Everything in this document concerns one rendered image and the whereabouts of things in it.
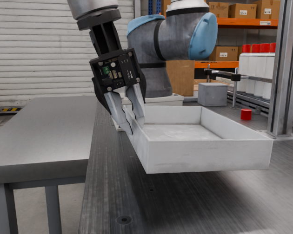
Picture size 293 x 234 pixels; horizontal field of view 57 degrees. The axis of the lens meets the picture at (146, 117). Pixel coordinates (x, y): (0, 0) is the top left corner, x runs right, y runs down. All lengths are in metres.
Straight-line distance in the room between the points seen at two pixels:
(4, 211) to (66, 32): 4.47
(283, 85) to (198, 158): 0.42
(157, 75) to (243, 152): 0.43
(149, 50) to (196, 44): 0.14
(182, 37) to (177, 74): 0.55
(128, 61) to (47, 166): 0.30
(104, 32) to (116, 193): 0.25
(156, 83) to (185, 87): 0.51
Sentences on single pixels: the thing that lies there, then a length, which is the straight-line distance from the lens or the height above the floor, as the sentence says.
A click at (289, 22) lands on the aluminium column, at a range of 0.77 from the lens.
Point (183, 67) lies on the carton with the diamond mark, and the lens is 1.27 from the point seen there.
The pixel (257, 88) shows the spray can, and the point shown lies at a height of 0.91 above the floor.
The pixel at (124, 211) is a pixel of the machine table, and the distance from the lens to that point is 0.41.
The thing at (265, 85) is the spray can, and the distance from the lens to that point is 1.10.
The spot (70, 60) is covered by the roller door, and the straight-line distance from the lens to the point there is 5.00.
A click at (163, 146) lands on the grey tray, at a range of 0.39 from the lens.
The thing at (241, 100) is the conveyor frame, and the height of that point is 0.86.
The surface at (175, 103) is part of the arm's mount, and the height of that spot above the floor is 0.90.
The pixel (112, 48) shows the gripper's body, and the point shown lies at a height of 1.06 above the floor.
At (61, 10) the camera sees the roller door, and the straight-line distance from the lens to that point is 5.05.
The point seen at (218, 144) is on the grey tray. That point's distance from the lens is 0.42.
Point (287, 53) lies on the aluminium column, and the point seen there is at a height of 1.05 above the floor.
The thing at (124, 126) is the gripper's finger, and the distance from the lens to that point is 0.50.
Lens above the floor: 1.05
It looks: 13 degrees down
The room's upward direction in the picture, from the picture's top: straight up
